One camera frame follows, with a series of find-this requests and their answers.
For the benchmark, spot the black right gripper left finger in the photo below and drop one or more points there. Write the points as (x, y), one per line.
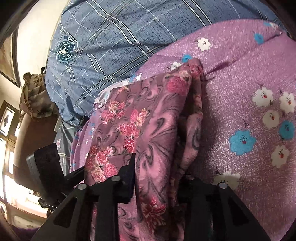
(73, 217)

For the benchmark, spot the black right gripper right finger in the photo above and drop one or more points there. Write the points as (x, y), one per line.
(215, 212)

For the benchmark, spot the maroon pink floral garment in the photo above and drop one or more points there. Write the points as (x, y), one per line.
(159, 121)

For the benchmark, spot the grey star pattern pillow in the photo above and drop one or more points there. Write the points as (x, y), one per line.
(64, 137)

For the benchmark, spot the camouflage floral cloth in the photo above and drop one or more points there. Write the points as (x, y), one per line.
(34, 99)

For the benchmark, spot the purple floral bed sheet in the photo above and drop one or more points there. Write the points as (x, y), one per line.
(247, 136)

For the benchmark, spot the blue plaid quilt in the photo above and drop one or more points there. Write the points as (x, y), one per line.
(99, 43)

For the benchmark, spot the framed wall picture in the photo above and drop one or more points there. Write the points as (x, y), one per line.
(9, 63)

